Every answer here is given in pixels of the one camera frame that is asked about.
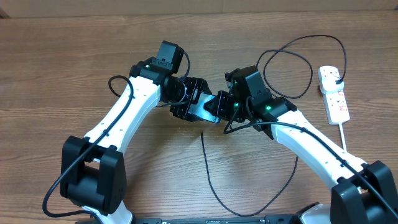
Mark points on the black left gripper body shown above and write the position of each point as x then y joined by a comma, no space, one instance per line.
193,86

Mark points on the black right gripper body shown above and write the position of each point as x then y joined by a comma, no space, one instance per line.
236,109

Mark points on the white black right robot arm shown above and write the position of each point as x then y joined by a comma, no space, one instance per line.
360,192

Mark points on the blue Galaxy smartphone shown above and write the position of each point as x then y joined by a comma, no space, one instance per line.
198,110

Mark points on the white power strip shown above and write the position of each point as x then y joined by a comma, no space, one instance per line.
335,103

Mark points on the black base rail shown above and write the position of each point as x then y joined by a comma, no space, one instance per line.
268,219

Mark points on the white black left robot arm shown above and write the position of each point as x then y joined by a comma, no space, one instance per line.
93,174

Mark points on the white charger plug adapter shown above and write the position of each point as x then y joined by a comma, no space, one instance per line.
330,85

